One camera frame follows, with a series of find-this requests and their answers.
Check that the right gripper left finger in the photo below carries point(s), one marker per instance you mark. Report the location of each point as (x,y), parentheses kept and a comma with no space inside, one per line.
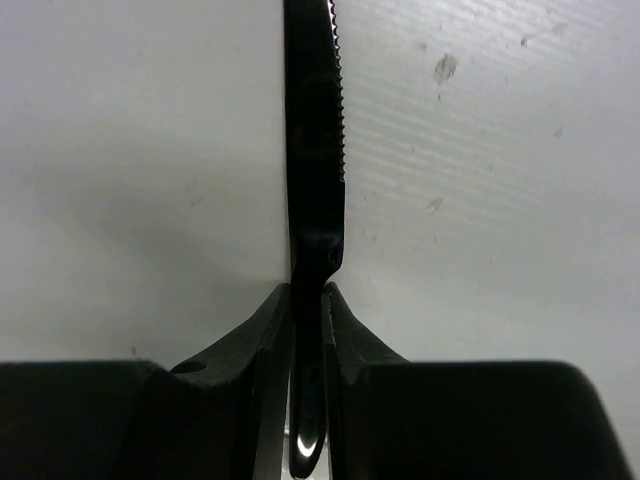
(220,414)

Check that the black table knife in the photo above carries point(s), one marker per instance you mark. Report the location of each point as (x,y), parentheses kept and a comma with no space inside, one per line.
(314,124)

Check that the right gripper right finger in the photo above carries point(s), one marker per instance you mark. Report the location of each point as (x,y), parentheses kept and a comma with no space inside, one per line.
(350,350)

